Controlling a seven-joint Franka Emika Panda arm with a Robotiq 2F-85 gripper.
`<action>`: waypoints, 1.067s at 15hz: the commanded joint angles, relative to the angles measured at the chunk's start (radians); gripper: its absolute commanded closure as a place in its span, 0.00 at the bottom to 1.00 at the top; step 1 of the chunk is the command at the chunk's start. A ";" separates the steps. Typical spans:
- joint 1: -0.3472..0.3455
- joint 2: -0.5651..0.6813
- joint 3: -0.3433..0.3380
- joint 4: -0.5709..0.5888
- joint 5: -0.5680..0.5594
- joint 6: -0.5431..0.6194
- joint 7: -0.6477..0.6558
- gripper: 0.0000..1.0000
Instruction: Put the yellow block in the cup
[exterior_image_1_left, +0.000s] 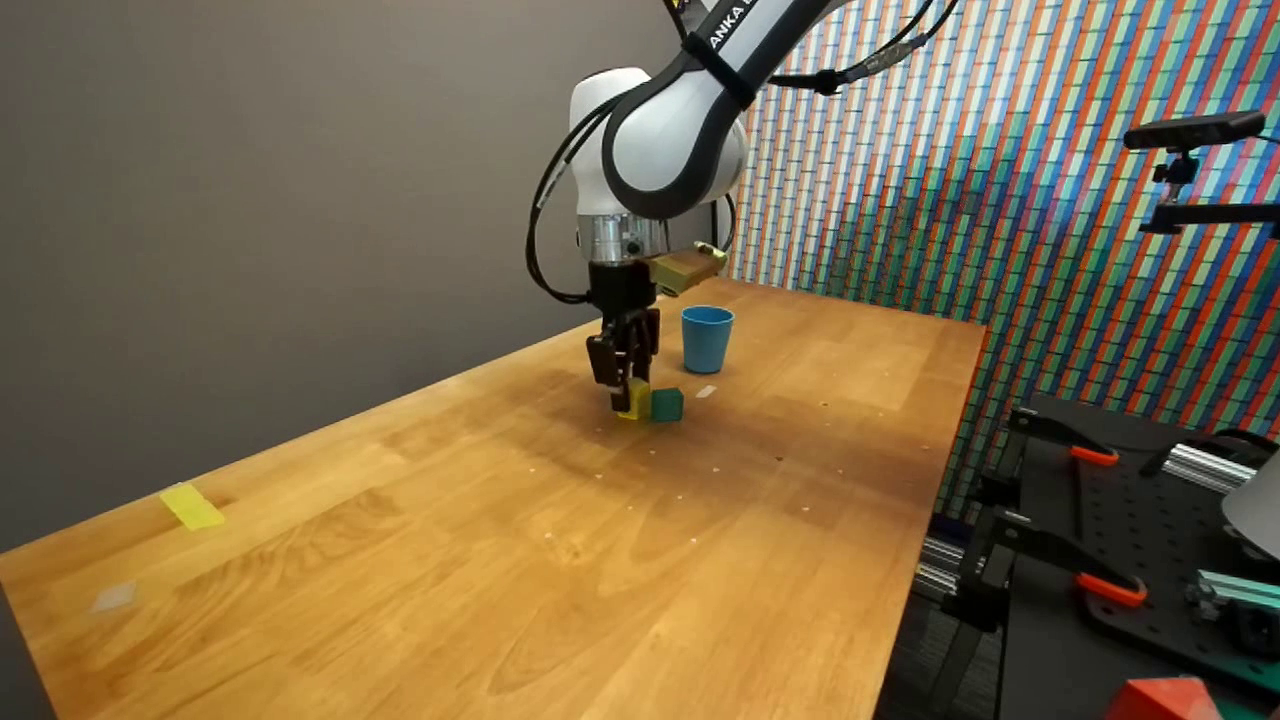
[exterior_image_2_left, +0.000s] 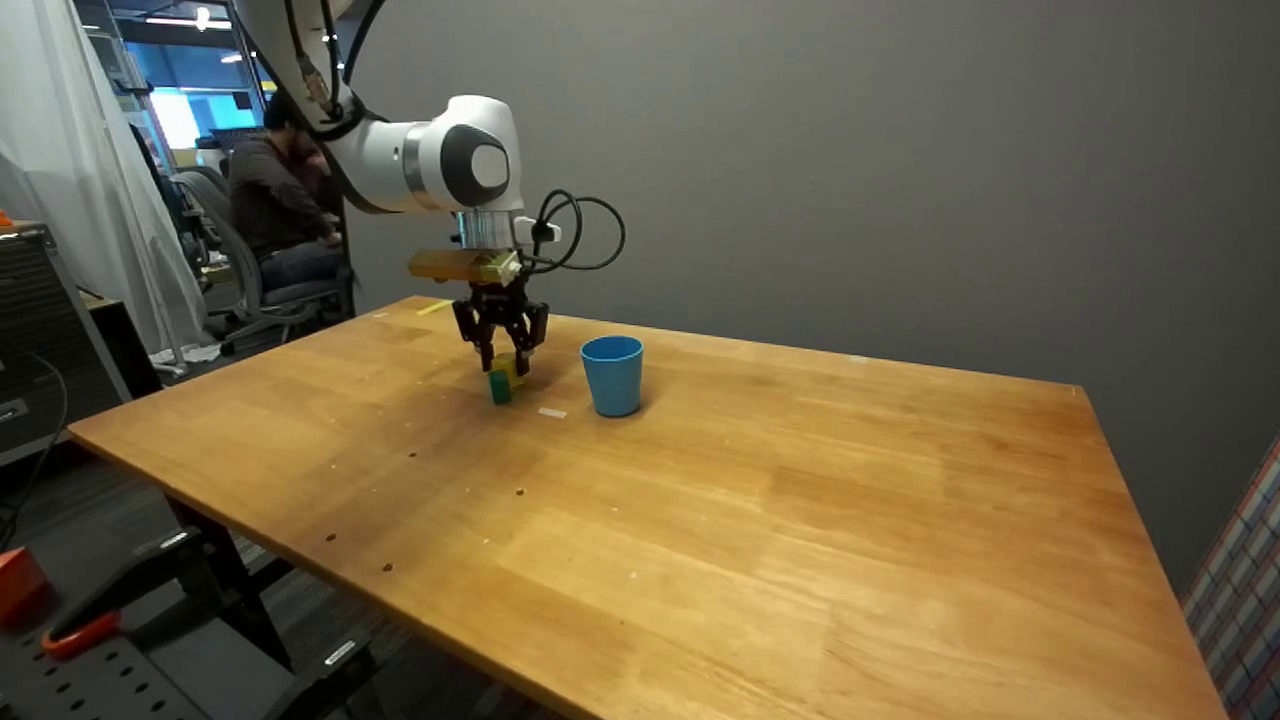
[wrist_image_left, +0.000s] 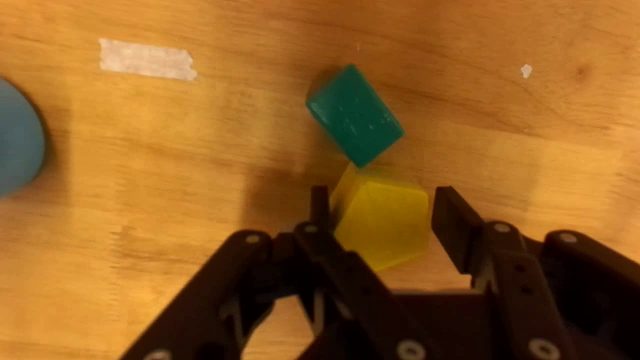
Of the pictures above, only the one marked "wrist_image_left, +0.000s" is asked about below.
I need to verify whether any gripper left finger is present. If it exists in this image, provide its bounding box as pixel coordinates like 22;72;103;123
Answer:
119;185;431;360

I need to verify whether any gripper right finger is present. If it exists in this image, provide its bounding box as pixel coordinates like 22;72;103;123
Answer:
431;186;640;360

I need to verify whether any yellow block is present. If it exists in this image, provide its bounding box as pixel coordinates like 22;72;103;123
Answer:
328;163;431;273

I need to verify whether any green block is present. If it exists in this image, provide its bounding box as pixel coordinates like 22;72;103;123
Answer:
305;63;406;169

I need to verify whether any blue cup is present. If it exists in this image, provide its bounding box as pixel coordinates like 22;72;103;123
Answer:
0;77;47;197

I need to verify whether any strip of white tape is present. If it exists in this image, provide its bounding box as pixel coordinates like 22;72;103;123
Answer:
98;38;198;82

